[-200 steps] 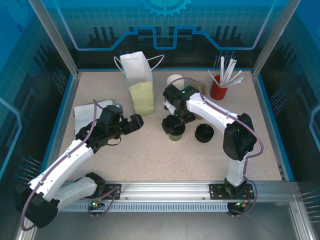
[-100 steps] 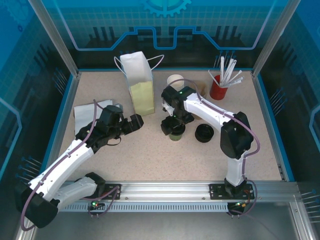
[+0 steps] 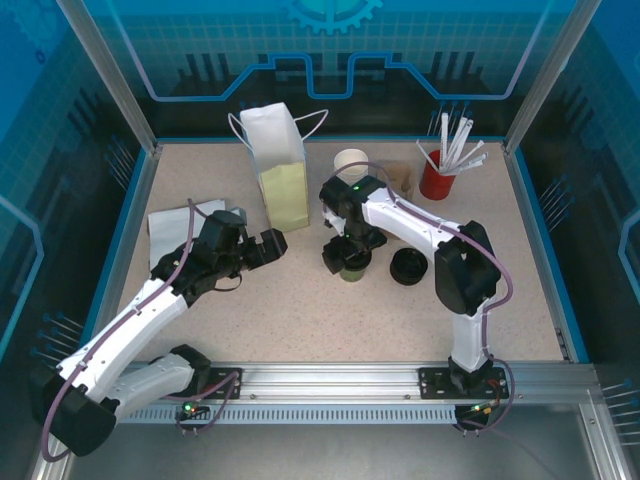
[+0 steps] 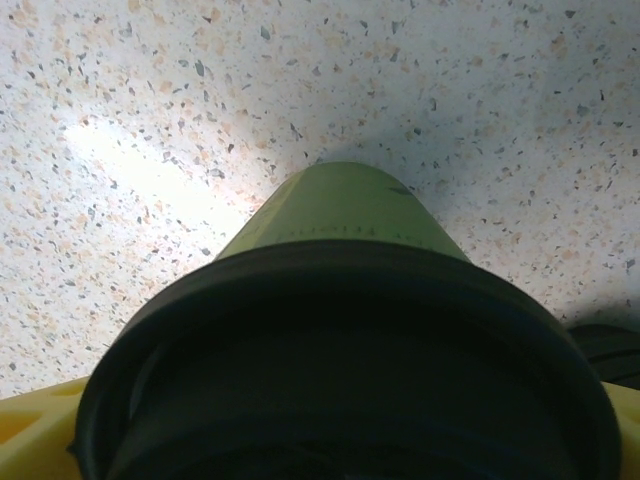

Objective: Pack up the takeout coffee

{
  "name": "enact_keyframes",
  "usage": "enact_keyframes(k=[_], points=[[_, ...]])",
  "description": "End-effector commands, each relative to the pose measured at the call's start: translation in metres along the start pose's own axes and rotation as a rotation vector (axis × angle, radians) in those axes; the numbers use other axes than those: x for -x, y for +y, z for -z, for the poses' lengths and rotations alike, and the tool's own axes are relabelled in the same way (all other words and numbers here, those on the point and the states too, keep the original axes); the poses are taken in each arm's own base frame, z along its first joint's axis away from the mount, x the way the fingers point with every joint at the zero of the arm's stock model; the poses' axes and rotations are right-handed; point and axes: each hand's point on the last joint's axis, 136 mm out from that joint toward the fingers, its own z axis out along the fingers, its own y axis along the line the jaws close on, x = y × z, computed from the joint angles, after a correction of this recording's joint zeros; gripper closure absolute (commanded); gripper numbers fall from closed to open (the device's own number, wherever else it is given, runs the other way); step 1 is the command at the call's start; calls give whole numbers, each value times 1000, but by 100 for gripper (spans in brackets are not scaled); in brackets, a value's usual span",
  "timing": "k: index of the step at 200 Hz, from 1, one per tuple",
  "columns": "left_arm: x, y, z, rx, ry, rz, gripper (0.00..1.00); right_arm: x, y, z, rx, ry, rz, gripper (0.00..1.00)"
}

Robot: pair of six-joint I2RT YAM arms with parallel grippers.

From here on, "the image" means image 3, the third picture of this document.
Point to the stack of paper cups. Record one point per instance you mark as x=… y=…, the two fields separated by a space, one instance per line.
x=350 y=160

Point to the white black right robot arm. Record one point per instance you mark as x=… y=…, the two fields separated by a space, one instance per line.
x=410 y=220

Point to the grey metal base plate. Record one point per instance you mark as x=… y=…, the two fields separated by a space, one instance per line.
x=325 y=455

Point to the aluminium frame post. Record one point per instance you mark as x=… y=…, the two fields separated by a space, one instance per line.
x=112 y=75
x=548 y=75

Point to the aluminium mounting rail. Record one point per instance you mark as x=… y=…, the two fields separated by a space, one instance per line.
x=325 y=380

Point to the stack of cardboard cup carriers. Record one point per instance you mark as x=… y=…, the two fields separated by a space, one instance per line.
x=402 y=175

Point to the stack of black lids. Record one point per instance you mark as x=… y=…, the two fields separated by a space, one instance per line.
x=407 y=267

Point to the small LED controller board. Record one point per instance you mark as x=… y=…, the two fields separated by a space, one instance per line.
x=192 y=410
x=480 y=409

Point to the green paper coffee cup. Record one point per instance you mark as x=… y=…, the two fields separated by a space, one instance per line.
x=354 y=277

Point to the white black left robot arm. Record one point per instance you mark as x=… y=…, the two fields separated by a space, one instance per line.
x=125 y=330

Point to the stack of white napkins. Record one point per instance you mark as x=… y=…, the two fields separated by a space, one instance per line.
x=167 y=230

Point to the white green paper bag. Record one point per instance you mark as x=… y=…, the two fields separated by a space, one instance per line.
x=287 y=200

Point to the black plastic cup lid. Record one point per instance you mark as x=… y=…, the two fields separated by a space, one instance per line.
x=355 y=264

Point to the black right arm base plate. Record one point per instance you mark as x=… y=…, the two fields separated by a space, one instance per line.
x=432 y=385

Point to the red straw holder cup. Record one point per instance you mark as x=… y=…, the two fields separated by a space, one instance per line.
x=435 y=182

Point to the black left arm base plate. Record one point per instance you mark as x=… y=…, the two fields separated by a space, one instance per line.
x=220 y=376

